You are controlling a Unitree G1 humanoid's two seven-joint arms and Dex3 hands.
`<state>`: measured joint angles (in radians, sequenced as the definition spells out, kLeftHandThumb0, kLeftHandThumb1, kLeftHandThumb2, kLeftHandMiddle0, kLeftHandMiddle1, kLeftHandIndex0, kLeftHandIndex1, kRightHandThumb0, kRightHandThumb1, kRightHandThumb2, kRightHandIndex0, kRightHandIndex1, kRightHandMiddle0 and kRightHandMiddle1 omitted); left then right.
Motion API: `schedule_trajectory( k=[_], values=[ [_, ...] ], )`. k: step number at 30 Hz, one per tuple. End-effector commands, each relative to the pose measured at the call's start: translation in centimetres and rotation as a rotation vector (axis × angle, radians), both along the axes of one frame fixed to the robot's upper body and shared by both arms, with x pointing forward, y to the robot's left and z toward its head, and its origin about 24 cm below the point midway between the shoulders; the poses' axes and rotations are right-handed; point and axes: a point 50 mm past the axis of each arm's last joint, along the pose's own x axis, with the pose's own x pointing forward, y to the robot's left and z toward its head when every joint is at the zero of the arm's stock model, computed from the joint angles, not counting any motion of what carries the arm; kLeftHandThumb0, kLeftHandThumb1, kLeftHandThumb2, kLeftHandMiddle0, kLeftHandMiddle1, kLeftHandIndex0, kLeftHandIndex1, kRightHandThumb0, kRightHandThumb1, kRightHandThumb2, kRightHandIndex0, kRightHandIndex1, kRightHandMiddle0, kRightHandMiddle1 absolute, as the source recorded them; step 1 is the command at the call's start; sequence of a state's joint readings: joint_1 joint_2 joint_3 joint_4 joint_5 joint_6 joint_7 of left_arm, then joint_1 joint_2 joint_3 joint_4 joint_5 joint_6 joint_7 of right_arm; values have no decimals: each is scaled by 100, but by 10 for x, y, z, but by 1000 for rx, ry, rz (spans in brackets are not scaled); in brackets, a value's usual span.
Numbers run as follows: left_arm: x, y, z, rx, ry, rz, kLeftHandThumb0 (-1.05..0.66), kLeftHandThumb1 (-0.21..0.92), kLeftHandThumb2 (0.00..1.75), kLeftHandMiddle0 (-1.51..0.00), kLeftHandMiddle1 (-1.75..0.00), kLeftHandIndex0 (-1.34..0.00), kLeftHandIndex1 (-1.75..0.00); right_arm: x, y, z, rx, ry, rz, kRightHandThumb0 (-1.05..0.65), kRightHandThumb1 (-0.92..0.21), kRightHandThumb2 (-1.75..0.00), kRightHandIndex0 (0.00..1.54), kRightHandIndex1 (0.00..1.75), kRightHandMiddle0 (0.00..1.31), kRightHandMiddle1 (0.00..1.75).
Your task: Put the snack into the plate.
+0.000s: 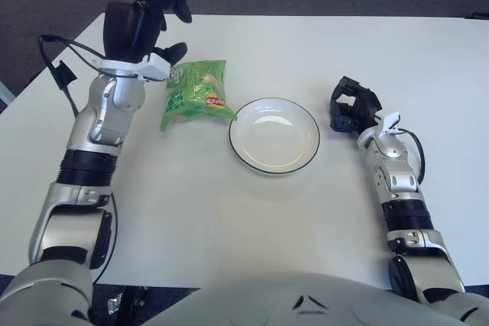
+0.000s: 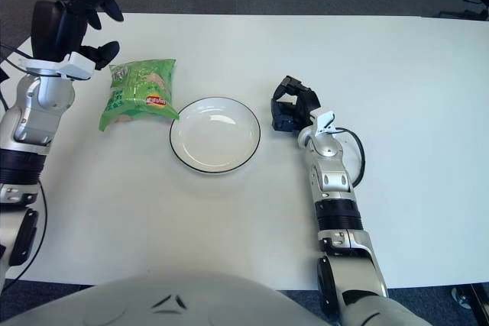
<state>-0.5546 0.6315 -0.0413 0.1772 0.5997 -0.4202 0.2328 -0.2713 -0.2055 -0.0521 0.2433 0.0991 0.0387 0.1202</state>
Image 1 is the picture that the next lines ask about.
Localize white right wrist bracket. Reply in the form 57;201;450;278
376;111;401;137

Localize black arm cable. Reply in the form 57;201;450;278
37;34;118;281
397;129;426;184

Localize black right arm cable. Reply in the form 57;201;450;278
397;129;426;184

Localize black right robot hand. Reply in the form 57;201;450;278
329;76;383;132

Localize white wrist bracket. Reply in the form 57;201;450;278
91;53;171;82
376;111;401;137

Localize grey furniture edge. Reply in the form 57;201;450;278
0;79;16;108

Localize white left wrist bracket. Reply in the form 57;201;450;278
91;53;171;82

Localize white plate with black rim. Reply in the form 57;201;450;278
228;97;321;176

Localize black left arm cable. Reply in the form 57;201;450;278
37;34;118;281

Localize grey robot torso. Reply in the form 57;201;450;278
144;272;474;326

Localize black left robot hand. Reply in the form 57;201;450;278
103;0;193;66

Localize green snack bag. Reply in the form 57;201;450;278
159;59;238;131

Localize silver metal table bracket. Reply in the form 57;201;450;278
108;291;124;312

